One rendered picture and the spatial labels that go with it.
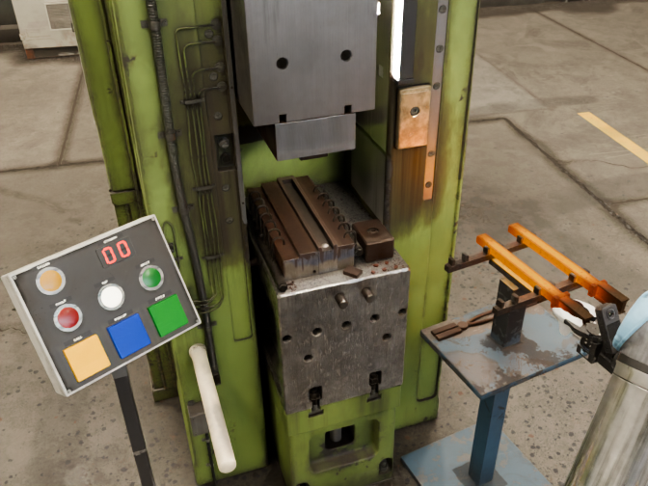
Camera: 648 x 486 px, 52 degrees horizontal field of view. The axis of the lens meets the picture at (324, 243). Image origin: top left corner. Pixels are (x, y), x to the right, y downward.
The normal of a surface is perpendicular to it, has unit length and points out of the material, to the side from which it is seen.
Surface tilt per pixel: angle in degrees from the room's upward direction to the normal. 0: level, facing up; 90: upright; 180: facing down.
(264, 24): 90
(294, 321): 90
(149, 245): 60
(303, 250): 0
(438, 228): 90
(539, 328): 0
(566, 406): 0
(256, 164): 90
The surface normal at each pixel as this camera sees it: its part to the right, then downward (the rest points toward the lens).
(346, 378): 0.32, 0.52
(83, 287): 0.59, -0.08
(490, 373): -0.01, -0.83
